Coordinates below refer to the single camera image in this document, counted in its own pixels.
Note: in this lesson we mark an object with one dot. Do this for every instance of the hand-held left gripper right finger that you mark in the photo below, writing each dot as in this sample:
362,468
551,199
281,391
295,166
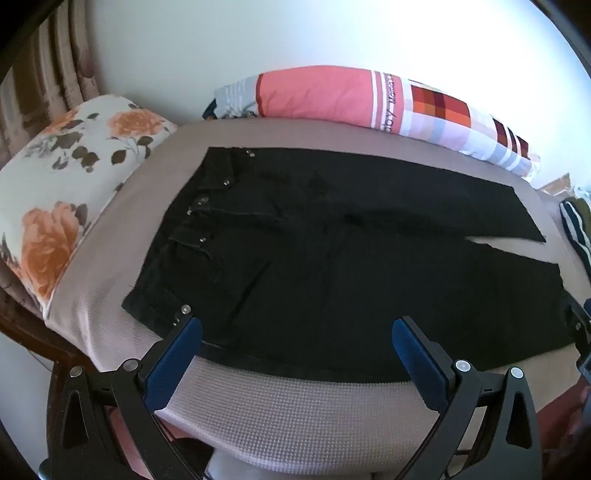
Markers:
418,357

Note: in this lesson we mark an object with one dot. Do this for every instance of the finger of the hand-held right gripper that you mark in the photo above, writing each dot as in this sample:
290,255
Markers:
579,325

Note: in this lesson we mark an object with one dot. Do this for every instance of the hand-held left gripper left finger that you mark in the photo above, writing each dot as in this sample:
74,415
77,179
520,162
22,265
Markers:
178,355

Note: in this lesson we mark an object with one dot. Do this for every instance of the black denim pants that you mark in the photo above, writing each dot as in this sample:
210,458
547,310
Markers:
323,258

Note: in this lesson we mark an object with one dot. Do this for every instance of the dark striped cloth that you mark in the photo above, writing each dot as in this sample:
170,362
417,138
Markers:
577,226

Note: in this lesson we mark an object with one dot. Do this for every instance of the beige bed sheet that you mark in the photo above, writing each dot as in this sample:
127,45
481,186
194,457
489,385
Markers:
286,415

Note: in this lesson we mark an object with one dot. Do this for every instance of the white floral pillow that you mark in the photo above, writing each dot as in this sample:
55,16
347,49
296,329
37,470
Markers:
69,184

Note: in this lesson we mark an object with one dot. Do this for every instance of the pink patchwork pillow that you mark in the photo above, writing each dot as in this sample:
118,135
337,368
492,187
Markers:
323,94

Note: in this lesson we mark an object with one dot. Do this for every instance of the brown patterned curtain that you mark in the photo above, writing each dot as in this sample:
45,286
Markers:
51,64

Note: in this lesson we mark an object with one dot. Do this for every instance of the dark wooden bed frame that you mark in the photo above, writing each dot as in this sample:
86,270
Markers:
27,330

